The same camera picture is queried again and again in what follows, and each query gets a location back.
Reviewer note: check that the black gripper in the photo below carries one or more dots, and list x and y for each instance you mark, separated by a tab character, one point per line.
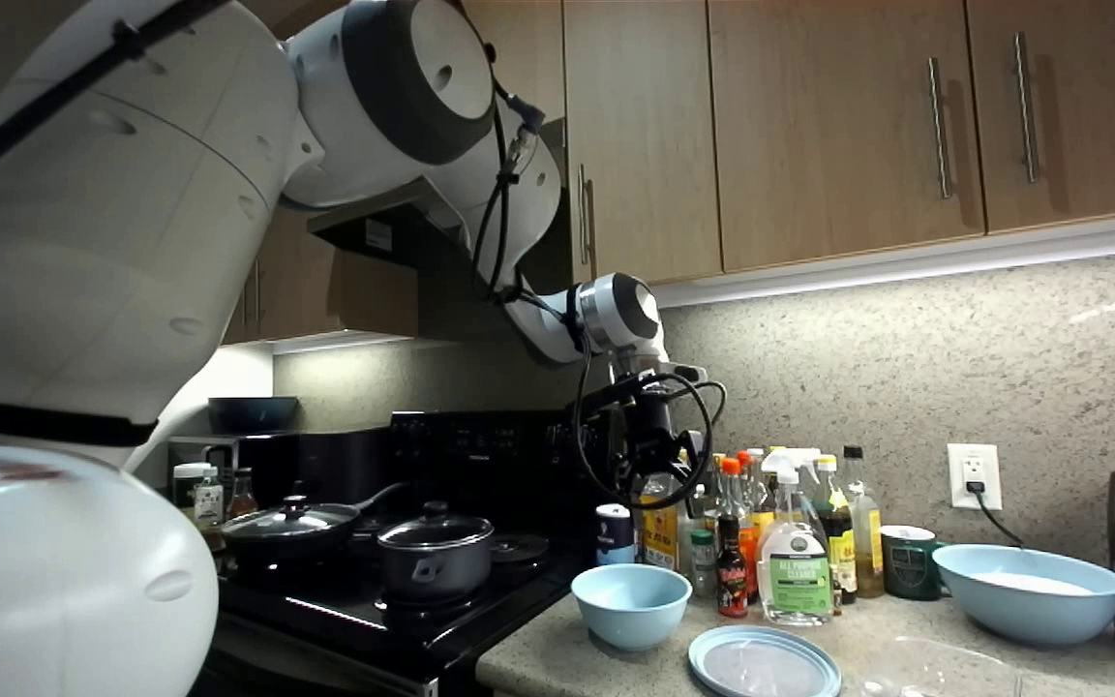
661	413

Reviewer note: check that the medium light blue bowl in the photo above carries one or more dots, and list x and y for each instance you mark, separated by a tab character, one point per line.
634	613

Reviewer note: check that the large light blue bowl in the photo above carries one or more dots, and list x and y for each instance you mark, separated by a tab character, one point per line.
1036	613

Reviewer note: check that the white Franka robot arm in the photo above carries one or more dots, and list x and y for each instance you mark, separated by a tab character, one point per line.
94	257

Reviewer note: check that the orange cap sauce bottle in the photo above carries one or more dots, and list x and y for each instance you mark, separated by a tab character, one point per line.
727	483
754	474

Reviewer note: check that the tall yellow label bottle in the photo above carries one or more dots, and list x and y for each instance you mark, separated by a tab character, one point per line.
661	534

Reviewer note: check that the blue white salt canister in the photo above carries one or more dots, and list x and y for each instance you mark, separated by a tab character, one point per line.
619	534

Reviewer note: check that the small green cap jar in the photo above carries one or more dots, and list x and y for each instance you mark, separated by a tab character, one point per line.
705	556

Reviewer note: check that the dark bottle red label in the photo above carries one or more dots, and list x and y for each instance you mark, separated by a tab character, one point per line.
732	586

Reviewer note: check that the dark soy sauce bottle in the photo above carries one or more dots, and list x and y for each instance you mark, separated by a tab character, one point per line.
840	548

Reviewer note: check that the yellow oil bottle black cap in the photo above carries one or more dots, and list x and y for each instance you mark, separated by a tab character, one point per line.
869	542

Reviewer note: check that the light blue plate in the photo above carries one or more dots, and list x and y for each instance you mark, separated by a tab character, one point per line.
763	663

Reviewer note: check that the black pot glass lid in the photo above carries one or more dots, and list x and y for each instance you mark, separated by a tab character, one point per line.
437	561

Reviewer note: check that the under cabinet light strip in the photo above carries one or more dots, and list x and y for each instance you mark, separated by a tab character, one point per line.
908	263

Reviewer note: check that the light wood cabinet door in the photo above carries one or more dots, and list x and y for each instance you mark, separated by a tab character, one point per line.
532	50
661	130
1103	103
327	290
831	130

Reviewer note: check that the black kitchen stove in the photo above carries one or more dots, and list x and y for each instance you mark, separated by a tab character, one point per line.
327	626

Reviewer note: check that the black frying pan with lid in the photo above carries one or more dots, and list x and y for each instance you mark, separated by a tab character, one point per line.
287	525

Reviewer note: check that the dark range hood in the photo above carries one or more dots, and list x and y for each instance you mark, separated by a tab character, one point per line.
352	237

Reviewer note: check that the white label jar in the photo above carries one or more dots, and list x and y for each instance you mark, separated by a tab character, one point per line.
202	495

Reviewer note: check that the white wall outlet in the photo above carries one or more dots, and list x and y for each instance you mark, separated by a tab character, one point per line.
974	466

